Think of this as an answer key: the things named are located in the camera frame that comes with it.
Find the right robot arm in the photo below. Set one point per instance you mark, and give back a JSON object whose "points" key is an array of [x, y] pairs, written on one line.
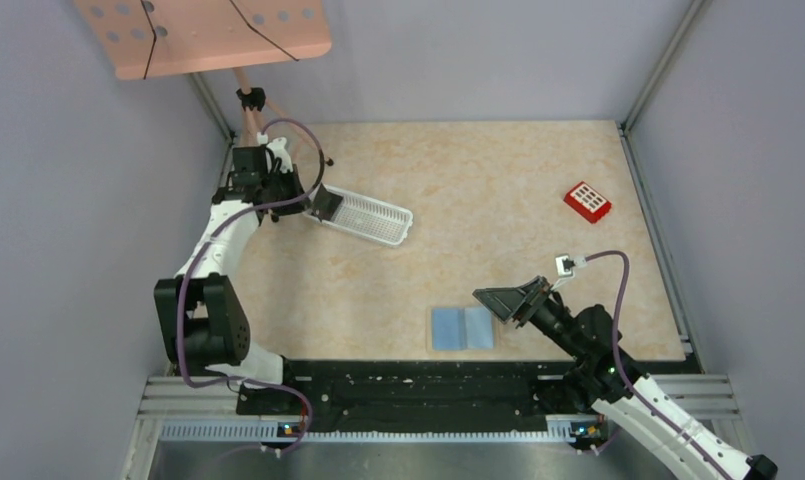
{"points": [[613, 385]]}

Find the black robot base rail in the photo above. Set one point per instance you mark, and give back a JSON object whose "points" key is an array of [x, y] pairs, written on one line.
{"points": [[421, 396]]}

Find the white plastic basket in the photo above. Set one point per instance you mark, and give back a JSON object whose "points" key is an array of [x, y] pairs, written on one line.
{"points": [[368, 218]]}

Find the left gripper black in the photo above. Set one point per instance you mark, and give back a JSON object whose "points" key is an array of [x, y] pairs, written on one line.
{"points": [[293, 179]]}

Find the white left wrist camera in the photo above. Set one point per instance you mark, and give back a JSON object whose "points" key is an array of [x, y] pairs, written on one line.
{"points": [[279, 148]]}

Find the red toy brick block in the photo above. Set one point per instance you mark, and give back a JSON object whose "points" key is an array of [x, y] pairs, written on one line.
{"points": [[588, 202]]}

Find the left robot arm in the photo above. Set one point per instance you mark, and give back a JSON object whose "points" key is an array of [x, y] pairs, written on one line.
{"points": [[202, 321]]}

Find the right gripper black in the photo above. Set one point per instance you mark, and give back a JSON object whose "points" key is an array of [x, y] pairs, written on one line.
{"points": [[520, 302]]}

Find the pink music stand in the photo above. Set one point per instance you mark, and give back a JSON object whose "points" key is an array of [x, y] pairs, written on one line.
{"points": [[157, 38]]}

